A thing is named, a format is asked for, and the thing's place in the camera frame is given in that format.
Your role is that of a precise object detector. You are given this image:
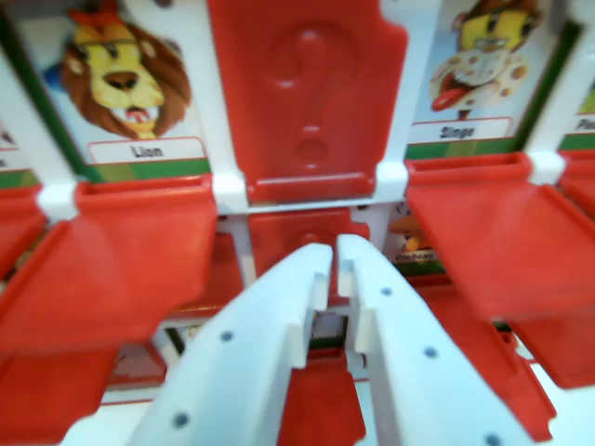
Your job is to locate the lion picture card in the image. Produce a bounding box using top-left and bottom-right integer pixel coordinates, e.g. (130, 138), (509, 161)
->
(18, 0), (213, 185)

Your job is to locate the monkey picture card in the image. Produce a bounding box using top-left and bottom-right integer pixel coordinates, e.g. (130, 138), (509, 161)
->
(406, 0), (583, 162)

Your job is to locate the red plastic flap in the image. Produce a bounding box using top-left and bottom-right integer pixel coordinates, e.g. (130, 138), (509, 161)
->
(0, 344), (118, 445)
(248, 207), (373, 308)
(206, 0), (410, 204)
(404, 151), (595, 322)
(0, 177), (219, 358)
(277, 357), (367, 446)
(416, 282), (558, 440)

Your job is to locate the pig picture card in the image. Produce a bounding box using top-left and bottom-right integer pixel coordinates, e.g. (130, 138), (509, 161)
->
(388, 206), (441, 278)

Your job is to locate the red and white game board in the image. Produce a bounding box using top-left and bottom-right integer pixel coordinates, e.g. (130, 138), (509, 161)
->
(0, 0), (595, 446)

